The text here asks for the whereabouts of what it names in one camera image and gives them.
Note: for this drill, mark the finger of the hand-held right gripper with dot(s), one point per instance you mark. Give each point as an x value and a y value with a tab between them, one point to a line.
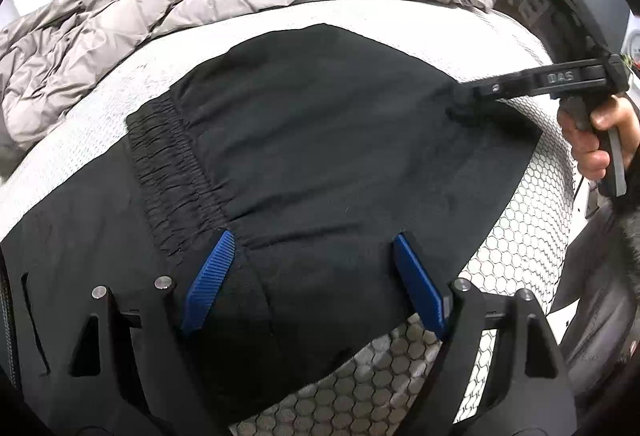
500	88

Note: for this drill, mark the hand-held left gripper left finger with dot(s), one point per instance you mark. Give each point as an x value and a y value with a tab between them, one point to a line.
210	281

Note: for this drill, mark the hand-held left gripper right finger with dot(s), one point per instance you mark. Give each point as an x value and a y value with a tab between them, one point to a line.
420	281

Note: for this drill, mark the black pants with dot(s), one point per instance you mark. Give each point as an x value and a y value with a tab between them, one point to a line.
325	116

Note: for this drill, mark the person's right hand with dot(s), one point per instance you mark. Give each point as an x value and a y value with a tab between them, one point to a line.
590	161

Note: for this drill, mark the white mattress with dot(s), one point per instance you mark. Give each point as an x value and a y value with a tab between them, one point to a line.
525	196

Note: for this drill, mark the person's grey clothing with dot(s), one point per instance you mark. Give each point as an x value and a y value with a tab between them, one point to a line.
600	306

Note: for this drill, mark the grey quilted duvet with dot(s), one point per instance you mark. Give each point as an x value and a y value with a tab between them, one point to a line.
150	16

